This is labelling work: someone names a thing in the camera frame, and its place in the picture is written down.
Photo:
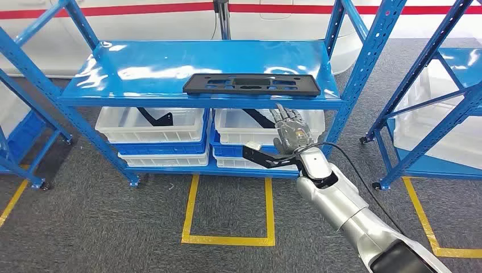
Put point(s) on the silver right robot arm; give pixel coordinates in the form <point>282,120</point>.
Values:
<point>339,203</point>

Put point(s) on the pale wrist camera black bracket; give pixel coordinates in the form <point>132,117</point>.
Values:
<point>263,158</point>

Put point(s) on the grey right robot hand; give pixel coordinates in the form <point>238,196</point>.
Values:
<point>293,132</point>

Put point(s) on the black stanchion pole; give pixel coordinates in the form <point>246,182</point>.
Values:
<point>224,22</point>

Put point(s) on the black bracket part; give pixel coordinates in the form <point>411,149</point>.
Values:
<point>263,122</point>
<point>162,121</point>

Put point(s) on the yellow floor tape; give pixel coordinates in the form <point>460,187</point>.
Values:
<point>418,211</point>
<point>226,240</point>
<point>15,199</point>

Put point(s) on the black plastic panel part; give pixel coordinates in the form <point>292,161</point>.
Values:
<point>199,87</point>

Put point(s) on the large translucent white bin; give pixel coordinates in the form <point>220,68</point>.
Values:
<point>444,139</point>

